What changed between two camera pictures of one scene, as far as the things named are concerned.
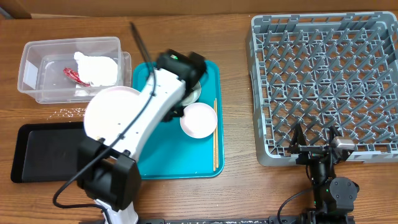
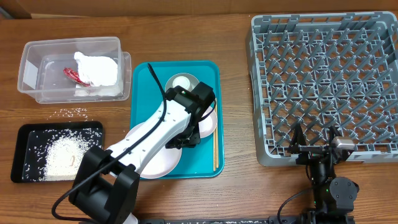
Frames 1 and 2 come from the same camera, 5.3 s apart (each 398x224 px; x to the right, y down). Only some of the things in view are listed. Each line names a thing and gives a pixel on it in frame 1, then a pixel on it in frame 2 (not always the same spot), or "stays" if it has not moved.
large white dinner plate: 109,111 -> 163,163
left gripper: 179,112 -> 194,138
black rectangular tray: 46,152 stays
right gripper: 297,144 stays
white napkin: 96,70 stays
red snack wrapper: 74,75 stays
